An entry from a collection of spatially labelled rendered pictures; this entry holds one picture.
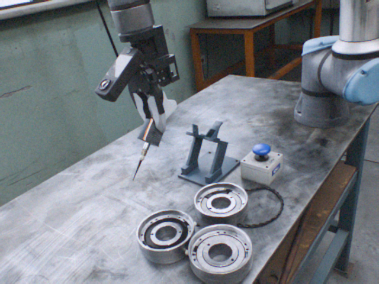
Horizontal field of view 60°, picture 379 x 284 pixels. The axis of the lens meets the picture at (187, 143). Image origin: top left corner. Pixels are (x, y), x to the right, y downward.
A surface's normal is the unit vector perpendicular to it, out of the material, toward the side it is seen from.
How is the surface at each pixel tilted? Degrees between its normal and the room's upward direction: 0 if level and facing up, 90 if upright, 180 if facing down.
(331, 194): 0
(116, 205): 0
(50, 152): 90
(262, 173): 90
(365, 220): 0
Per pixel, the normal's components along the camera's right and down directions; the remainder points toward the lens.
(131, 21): 0.00, 0.48
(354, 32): -0.64, 0.49
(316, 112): -0.55, 0.18
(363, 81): 0.24, 0.56
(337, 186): -0.13, -0.87
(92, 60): 0.77, 0.22
